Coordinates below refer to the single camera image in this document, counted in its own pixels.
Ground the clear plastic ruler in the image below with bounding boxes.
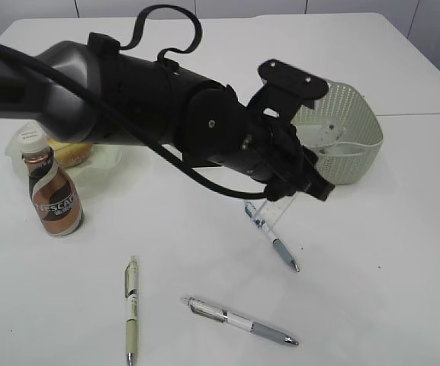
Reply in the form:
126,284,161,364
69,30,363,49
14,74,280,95
255,125,348,230

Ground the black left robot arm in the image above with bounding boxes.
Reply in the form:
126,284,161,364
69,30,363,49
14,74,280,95
0,33,334,201

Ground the beige white click pen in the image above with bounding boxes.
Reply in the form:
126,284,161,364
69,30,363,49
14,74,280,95
124,256,139,366

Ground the translucent green wavy plate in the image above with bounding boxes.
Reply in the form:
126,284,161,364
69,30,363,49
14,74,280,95
5,123,122,182

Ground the brown Nescafe coffee bottle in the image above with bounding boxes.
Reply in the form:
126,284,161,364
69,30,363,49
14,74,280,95
17,127,84,236

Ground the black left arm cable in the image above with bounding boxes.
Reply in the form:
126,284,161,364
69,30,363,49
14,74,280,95
0,4,270,201

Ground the pale green woven basket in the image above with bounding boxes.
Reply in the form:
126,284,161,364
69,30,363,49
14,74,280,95
291,81,384,185

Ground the black mesh pen holder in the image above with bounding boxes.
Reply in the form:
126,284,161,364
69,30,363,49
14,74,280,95
191,160,221,168

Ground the golden bread roll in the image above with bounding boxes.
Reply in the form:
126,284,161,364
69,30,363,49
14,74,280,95
48,137,93,168

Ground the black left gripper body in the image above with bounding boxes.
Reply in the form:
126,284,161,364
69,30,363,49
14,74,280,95
219,116,335,202

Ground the grey clear pen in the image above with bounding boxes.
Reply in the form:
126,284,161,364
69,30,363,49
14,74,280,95
181,297,300,347

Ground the blue clear pen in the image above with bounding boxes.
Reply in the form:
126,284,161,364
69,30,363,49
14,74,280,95
244,201,300,273

